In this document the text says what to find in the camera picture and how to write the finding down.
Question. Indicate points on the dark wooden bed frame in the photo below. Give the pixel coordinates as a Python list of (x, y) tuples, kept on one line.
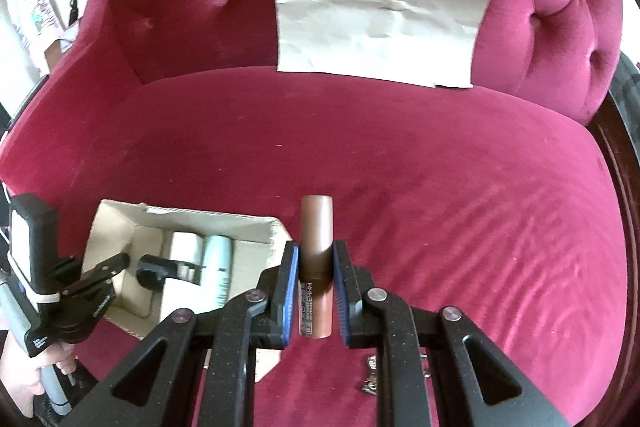
[(620, 132)]

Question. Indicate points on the creased grey paper sheet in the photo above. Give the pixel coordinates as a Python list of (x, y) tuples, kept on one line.
[(375, 7)]

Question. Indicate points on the brown lipstick tube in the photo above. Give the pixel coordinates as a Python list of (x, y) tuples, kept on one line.
[(316, 227)]

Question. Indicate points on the mint green tube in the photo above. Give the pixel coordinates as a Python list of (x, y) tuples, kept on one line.
[(217, 267)]

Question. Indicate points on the large white charger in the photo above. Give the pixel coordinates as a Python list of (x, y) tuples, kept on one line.
[(185, 247)]

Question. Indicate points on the person's left hand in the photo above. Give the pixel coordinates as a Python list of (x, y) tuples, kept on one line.
[(25, 374)]

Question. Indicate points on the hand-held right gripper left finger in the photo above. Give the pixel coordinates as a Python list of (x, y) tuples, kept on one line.
[(289, 297)]

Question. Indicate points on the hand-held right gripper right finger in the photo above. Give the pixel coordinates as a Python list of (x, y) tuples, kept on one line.
[(342, 297)]

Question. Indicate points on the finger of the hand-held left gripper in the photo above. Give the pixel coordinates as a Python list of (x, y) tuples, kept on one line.
[(107, 269)]

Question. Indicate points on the small brown cardboard box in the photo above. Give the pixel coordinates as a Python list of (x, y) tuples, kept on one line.
[(59, 54)]

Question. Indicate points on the cartoon printed curtain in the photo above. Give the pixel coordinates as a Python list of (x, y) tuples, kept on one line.
[(35, 7)]

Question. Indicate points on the red velvet tufted sofa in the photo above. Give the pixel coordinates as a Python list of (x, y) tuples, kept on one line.
[(400, 157)]

